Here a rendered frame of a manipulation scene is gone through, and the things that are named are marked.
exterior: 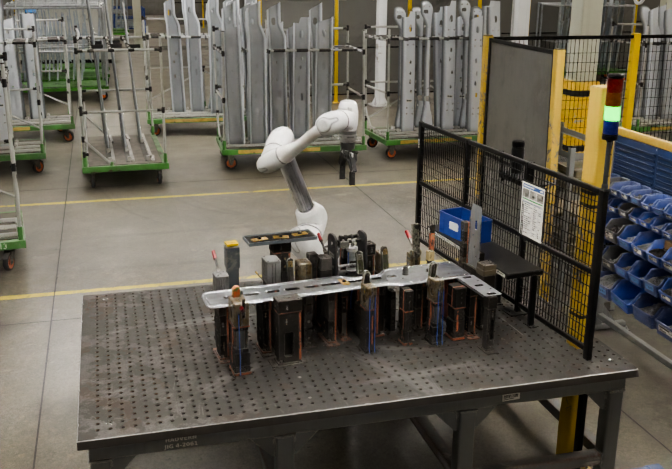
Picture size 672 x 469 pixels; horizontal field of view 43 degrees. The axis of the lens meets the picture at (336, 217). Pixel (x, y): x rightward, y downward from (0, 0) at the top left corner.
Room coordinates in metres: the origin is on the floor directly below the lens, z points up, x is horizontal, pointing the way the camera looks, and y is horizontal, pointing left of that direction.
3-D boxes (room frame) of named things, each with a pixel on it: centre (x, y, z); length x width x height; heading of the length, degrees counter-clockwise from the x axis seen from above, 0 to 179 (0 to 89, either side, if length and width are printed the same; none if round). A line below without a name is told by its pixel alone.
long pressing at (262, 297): (3.95, -0.03, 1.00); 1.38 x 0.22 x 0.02; 111
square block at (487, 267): (4.11, -0.78, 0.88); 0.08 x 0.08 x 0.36; 21
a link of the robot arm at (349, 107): (4.23, -0.05, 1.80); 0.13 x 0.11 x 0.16; 149
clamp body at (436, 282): (3.92, -0.50, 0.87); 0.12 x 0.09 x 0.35; 21
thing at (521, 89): (6.39, -1.38, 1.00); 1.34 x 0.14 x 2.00; 16
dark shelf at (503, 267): (4.48, -0.81, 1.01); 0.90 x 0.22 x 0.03; 21
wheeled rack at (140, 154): (10.54, 2.73, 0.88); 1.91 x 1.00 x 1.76; 17
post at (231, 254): (4.10, 0.53, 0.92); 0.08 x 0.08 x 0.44; 21
